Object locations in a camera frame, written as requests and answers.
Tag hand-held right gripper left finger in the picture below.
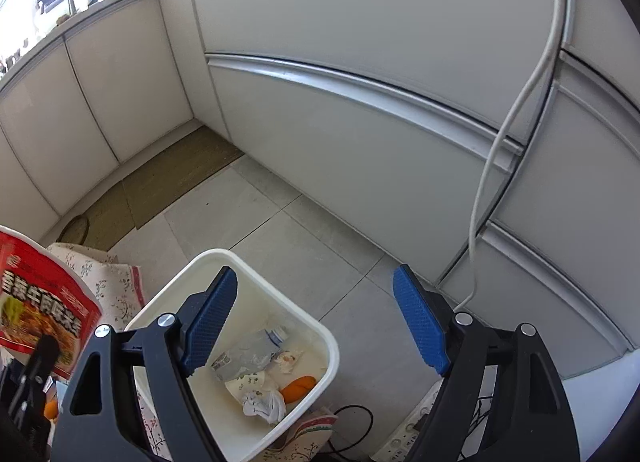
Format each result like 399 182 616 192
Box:
50 266 238 462

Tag woven brown floor mat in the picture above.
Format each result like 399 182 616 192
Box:
82 182 138 253
122 124 246 230

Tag red instant noodle bowl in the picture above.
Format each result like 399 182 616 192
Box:
0 224 104 383

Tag white plastic bin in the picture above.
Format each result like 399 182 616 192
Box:
122 248 341 462

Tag clear plastic bottle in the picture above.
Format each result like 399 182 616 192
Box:
210 326 288 380

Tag black cable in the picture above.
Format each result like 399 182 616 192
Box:
320 404 376 458

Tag white kitchen cabinets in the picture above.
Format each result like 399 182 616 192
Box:
0 0 640 378

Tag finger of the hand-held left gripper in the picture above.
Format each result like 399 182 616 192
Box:
9 334 60 423

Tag white power strip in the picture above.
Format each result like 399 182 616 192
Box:
370 382 501 462

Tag white power cable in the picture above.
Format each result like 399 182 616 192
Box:
456 0 573 310

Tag white paper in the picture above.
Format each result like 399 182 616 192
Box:
241 388 288 424

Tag white paper cup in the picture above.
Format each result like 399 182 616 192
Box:
224 369 281 405

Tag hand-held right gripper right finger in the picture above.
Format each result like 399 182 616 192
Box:
392 264 581 462

